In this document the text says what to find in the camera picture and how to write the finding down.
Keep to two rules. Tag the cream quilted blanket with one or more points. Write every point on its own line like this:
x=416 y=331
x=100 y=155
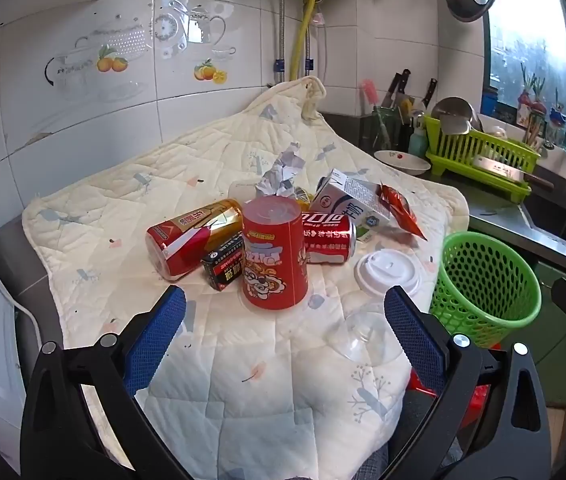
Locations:
x=213 y=160

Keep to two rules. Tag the white milk carton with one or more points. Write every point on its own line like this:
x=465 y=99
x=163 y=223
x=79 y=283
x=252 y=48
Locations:
x=348 y=200

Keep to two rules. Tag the green glass utensil jar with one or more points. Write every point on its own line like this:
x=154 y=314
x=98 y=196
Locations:
x=382 y=127

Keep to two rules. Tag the teal bottle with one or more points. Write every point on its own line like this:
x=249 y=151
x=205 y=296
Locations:
x=417 y=137

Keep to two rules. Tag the red plastic stool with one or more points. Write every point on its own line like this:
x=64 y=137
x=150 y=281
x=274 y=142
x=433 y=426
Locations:
x=473 y=400

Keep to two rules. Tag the white ceramic bowl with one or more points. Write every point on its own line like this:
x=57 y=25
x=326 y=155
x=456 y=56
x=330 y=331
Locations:
x=403 y=162

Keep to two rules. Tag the green dish rack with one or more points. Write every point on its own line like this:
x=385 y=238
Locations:
x=493 y=152

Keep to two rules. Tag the black battery box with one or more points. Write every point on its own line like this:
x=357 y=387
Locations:
x=223 y=265

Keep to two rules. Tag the crumpled printed paper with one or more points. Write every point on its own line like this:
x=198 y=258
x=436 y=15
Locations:
x=280 y=170

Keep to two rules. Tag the red cartoon snack canister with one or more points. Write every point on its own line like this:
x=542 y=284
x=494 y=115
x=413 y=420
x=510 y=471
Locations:
x=273 y=260

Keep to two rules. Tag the steel cleaver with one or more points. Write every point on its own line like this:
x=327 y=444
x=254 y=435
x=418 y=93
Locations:
x=498 y=166

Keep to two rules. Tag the metal bowl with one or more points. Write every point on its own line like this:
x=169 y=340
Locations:
x=455 y=110

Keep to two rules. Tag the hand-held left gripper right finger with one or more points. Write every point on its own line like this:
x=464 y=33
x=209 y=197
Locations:
x=413 y=332

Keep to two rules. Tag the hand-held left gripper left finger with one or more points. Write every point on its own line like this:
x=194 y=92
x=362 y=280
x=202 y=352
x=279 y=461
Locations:
x=163 y=332

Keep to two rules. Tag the white lidded cup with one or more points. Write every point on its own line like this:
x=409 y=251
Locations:
x=385 y=270

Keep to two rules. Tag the blue container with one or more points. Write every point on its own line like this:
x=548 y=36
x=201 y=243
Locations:
x=489 y=102

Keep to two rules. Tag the red snack wrapper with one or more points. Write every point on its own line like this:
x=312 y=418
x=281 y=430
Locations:
x=400 y=210

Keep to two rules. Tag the potted plants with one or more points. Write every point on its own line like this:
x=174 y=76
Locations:
x=530 y=102

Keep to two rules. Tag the red and gold can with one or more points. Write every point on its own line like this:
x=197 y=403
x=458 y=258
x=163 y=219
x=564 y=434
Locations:
x=183 y=240

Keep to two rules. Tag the red cola can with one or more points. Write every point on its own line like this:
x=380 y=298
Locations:
x=328 y=240

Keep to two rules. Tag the clear plastic cup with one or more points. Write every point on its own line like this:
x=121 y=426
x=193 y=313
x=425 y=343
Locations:
x=363 y=332

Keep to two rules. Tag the green plastic basket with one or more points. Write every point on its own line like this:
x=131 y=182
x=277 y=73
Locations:
x=488 y=285

